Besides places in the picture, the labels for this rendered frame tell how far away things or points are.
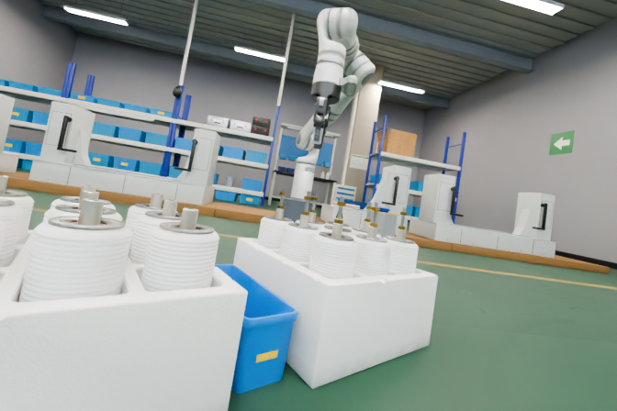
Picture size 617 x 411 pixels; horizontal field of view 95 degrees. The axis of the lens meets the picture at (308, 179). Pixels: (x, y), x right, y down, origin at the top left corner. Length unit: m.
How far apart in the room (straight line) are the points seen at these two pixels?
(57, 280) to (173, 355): 0.16
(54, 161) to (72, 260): 2.92
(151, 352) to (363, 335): 0.39
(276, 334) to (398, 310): 0.30
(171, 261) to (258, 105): 9.15
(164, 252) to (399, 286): 0.49
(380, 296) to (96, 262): 0.50
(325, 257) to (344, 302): 0.09
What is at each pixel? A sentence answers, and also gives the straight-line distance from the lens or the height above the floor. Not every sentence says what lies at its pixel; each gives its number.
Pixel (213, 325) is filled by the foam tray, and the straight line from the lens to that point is 0.44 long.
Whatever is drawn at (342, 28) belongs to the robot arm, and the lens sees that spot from 0.80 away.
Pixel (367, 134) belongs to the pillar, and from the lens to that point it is 7.49.
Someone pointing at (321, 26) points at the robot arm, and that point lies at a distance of 0.81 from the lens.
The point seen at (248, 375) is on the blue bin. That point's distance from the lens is 0.56.
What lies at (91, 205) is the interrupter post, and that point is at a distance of 0.43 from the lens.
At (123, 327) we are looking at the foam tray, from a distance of 0.41.
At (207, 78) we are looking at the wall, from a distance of 9.90.
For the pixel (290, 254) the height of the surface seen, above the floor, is 0.19.
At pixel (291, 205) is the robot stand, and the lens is 1.25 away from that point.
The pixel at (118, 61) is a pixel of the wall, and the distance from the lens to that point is 10.78.
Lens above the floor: 0.33
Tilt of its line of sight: 3 degrees up
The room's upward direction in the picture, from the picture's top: 9 degrees clockwise
